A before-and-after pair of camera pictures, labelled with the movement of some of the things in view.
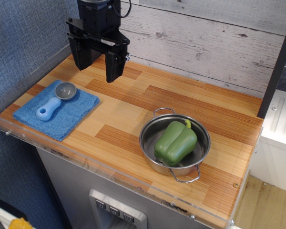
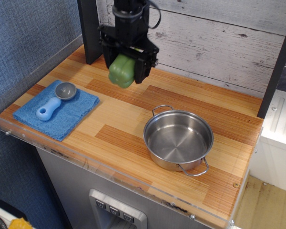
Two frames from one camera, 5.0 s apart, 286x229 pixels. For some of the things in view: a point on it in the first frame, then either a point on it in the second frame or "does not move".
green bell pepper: (174, 142) → (122, 70)
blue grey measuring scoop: (64, 90) does not move
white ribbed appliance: (273, 161) does not move
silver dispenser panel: (110, 213) does not move
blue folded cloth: (66, 119) does not move
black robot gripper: (99, 25) → (129, 35)
